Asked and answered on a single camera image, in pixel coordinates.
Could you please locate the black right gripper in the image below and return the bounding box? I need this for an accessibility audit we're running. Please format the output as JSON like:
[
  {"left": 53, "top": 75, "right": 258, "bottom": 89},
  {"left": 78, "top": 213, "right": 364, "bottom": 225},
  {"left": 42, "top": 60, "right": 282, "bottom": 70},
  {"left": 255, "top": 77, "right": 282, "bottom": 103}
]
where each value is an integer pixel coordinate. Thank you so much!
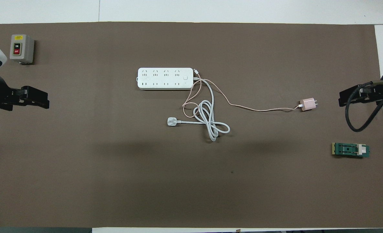
[{"left": 339, "top": 83, "right": 383, "bottom": 107}]

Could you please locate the pink charger adapter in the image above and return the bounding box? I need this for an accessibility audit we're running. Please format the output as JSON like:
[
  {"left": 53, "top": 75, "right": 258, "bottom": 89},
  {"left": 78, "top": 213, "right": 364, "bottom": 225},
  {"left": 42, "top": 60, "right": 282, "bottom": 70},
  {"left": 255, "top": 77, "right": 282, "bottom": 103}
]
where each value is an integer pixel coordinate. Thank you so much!
[{"left": 300, "top": 98, "right": 318, "bottom": 112}]

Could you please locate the pink charging cable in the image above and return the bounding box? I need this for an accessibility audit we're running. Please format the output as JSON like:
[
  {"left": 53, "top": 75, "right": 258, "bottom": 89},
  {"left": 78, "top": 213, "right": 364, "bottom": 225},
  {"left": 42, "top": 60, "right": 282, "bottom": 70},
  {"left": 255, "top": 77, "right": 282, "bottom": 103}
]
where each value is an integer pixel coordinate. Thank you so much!
[{"left": 182, "top": 68, "right": 302, "bottom": 118}]

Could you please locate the white power strip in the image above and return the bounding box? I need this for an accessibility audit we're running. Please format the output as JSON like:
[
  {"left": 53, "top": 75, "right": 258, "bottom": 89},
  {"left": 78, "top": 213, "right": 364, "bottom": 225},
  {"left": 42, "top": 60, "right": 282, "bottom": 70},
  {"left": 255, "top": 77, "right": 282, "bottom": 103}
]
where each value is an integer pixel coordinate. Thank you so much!
[{"left": 137, "top": 67, "right": 194, "bottom": 90}]

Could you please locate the green circuit board module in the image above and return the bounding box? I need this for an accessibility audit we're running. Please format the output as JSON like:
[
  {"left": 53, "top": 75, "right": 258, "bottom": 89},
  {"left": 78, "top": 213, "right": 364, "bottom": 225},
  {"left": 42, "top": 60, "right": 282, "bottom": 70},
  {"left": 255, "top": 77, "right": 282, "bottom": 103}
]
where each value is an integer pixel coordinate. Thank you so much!
[{"left": 332, "top": 142, "right": 370, "bottom": 159}]

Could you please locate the brown table mat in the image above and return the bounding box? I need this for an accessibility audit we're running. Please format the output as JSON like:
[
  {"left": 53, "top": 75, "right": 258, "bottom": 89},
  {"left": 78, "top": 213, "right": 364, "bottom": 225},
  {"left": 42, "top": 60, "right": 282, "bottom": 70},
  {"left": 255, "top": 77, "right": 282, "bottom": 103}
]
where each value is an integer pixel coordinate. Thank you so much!
[{"left": 0, "top": 22, "right": 383, "bottom": 228}]

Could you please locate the grey on-off switch box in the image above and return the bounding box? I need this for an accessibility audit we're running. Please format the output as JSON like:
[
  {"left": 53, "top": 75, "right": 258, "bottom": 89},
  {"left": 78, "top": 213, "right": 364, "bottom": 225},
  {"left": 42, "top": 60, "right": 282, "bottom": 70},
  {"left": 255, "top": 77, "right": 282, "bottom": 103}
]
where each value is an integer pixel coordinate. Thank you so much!
[{"left": 10, "top": 34, "right": 35, "bottom": 64}]

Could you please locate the white power cord with plug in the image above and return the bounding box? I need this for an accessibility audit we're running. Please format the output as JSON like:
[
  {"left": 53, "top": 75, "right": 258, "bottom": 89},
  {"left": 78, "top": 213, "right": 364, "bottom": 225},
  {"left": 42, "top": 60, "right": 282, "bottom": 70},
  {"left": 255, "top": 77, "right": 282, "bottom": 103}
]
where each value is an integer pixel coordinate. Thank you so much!
[{"left": 167, "top": 77, "right": 231, "bottom": 142}]

